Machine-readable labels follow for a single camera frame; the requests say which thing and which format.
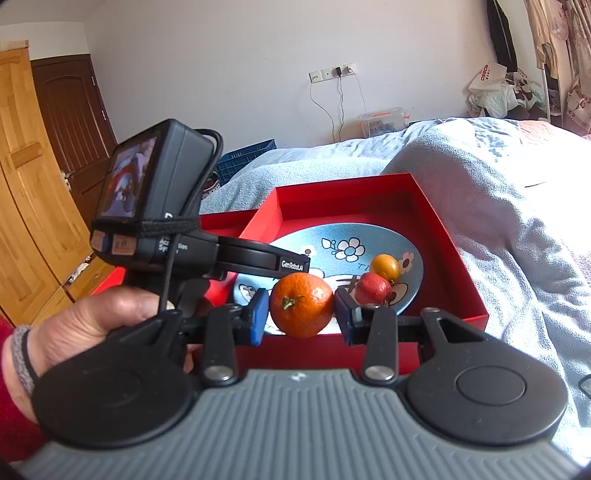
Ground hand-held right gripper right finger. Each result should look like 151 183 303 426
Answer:
334 288 489 385

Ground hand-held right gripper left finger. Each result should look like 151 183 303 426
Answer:
108 287 269 387

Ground orange mandarin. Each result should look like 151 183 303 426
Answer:
270 272 334 339

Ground blue floral plate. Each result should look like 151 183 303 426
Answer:
233 223 428 335

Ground person's left forearm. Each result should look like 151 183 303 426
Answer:
0 318 44 462

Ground person's left hand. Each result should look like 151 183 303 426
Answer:
27 286 161 381

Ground small red fruit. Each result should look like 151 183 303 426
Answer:
355 272 393 306

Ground small yellow orange fruit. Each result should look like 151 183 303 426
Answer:
369 254 401 284

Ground red box lid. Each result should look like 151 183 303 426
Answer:
91 209 260 306

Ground blue plastic crate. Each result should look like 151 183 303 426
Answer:
216 138 278 186

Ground dark brown door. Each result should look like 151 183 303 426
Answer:
30 54 119 232

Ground red cardboard box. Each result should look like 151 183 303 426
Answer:
193 172 489 376

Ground wooden wardrobe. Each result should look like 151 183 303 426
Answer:
0 39 117 326

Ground light blue blanket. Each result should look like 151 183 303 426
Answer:
198 117 591 446

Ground clear storage box orange latches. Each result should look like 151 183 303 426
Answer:
357 108 411 138

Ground grey wristband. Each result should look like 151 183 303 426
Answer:
10 324 40 396

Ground pile of clothes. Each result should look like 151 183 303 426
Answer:
465 73 551 119

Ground pink bed cover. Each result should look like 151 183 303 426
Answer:
519 121 591 145

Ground white shopping bag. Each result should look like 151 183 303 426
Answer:
468 61 509 94

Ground hanging dark coat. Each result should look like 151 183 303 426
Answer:
486 0 519 73

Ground floral curtain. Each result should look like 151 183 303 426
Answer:
525 0 591 136

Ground thin black wall cable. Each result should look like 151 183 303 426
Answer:
309 76 346 143

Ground white wall socket strip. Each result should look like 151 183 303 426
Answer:
308 63 356 84

